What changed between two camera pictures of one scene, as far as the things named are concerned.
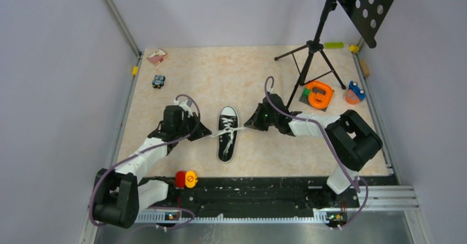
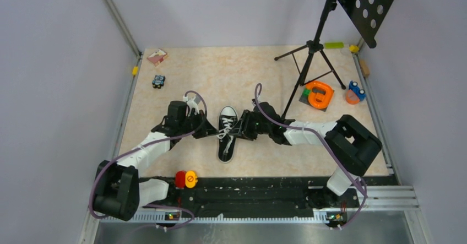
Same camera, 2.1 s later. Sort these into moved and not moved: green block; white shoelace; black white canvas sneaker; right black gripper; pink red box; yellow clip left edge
Moved: right black gripper; white shoelace
Not moved: yellow clip left edge; black white canvas sneaker; pink red box; green block
